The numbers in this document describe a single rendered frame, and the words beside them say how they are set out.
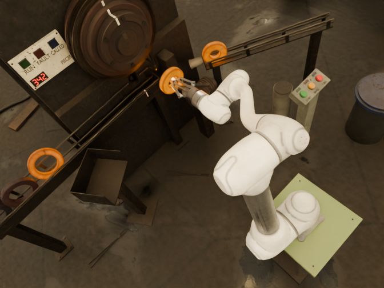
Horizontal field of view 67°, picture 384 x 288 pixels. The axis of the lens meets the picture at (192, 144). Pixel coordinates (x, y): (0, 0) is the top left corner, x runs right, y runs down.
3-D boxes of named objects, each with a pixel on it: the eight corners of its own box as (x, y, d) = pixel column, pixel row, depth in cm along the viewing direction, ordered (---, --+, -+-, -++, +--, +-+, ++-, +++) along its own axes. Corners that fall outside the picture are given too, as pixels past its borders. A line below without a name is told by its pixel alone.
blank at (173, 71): (155, 79, 155) (159, 82, 154) (175, 60, 158) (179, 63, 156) (164, 96, 169) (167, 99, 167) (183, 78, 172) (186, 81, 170)
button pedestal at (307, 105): (280, 144, 221) (287, 90, 169) (300, 124, 227) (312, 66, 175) (299, 156, 213) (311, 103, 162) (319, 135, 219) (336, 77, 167)
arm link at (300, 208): (324, 216, 147) (331, 202, 128) (297, 240, 144) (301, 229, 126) (299, 194, 155) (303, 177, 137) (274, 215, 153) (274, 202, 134)
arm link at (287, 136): (272, 104, 102) (243, 127, 100) (310, 112, 86) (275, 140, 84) (287, 133, 107) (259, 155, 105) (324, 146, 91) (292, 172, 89)
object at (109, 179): (123, 229, 211) (68, 192, 151) (134, 195, 224) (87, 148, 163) (149, 234, 206) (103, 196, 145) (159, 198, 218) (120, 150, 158)
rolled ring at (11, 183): (20, 175, 153) (18, 172, 155) (-6, 203, 151) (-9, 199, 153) (46, 186, 169) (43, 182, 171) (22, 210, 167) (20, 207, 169)
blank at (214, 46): (213, 64, 195) (214, 68, 193) (197, 53, 185) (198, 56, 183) (231, 48, 186) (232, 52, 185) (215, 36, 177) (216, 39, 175)
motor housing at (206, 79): (196, 133, 242) (181, 90, 197) (214, 116, 247) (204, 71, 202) (207, 142, 235) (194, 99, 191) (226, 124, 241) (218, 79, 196)
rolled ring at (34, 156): (19, 168, 157) (19, 166, 160) (48, 185, 169) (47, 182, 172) (45, 143, 160) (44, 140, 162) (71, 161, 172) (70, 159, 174)
